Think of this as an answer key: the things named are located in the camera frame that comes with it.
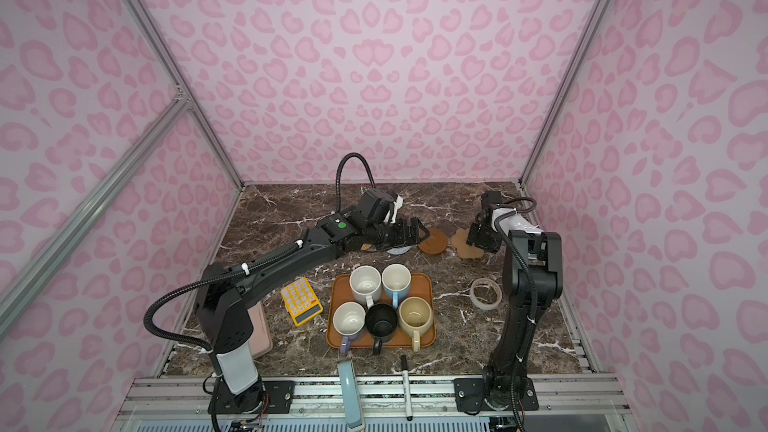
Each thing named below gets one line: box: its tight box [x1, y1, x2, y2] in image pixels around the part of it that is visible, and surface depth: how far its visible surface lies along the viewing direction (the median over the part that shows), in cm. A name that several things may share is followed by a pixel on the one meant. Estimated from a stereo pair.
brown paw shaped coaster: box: [451, 228, 484, 259], surface depth 103 cm
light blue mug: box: [382, 263, 412, 308], surface depth 86 cm
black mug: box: [365, 303, 398, 355], surface depth 80 cm
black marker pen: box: [401, 354, 414, 421], surface depth 76 cm
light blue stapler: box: [337, 360, 365, 431], surface depth 74 cm
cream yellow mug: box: [398, 296, 434, 352], surface depth 81 cm
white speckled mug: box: [349, 265, 382, 309], surface depth 88 cm
